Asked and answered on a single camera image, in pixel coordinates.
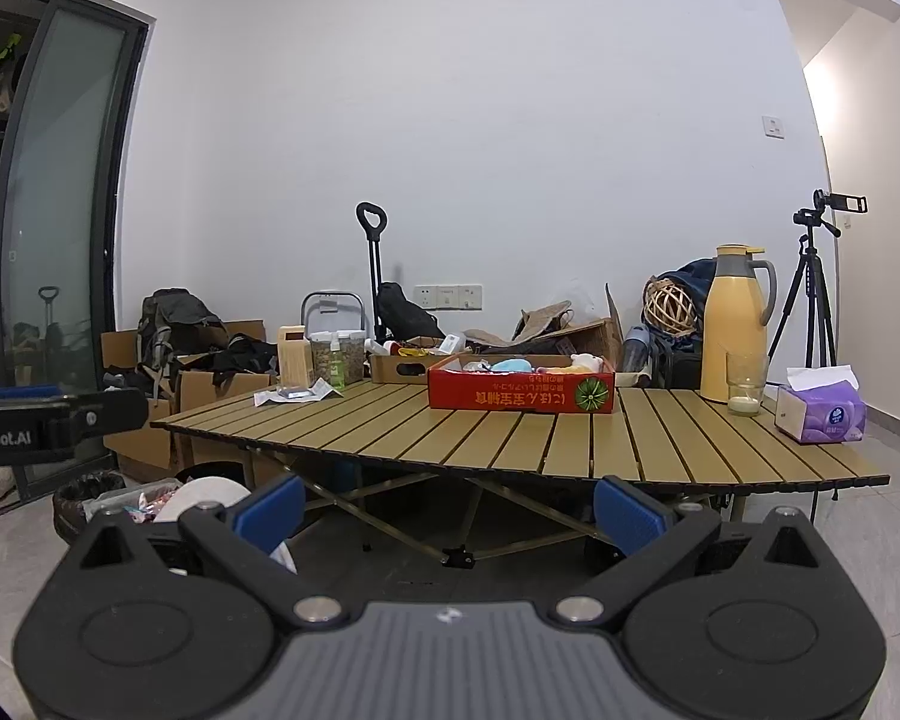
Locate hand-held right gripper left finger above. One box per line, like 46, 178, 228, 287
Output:
75, 475, 347, 626

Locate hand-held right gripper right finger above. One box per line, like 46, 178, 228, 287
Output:
555, 475, 833, 625

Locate red cardboard box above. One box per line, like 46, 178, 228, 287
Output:
427, 354, 617, 416

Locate tall cardboard box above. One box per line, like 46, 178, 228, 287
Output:
100, 320, 268, 470

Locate white paper roll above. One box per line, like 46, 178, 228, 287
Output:
153, 475, 298, 575

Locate plastic trash bag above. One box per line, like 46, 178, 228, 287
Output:
82, 480, 182, 527

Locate black trash bin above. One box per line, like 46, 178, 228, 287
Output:
52, 469, 125, 545

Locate low cardboard box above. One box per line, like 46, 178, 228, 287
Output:
171, 370, 280, 468

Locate dark backpack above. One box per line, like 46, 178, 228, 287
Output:
136, 288, 230, 399

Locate wooden box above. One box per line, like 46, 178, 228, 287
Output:
277, 325, 315, 390

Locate black clothes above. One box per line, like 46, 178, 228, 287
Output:
208, 334, 279, 377

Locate folding slat table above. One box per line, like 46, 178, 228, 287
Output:
150, 379, 892, 567

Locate blue bottle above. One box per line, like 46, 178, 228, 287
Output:
620, 325, 650, 375

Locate clear grain jar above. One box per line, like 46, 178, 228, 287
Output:
309, 329, 367, 386

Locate glass cup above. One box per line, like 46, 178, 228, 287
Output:
725, 352, 770, 418

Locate large open cardboard box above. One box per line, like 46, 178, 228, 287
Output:
463, 283, 624, 362

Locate small brown cardboard box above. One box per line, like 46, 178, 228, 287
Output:
369, 349, 460, 386

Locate glass door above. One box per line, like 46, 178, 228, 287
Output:
0, 0, 152, 497

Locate beige cloth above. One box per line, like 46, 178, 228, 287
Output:
464, 301, 574, 347

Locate yellow thermos jug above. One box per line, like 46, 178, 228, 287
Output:
699, 243, 779, 404

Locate purple tissue box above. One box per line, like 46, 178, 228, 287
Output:
774, 364, 868, 444

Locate black trolley bag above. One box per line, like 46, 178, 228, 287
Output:
374, 282, 446, 343

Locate dark blue cloth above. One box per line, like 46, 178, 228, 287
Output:
649, 258, 718, 350

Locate black tripod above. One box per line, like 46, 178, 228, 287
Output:
766, 208, 842, 373

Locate black trolley handle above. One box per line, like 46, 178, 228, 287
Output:
355, 202, 388, 343

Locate wall outlet strip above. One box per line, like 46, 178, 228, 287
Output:
413, 283, 484, 311

